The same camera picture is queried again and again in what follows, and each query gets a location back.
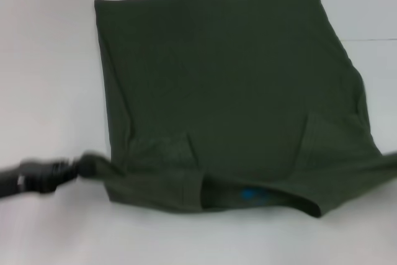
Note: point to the dark green shirt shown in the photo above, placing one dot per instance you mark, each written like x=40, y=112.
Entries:
x=232, y=91

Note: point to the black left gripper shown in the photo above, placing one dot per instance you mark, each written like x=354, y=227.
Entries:
x=31, y=178

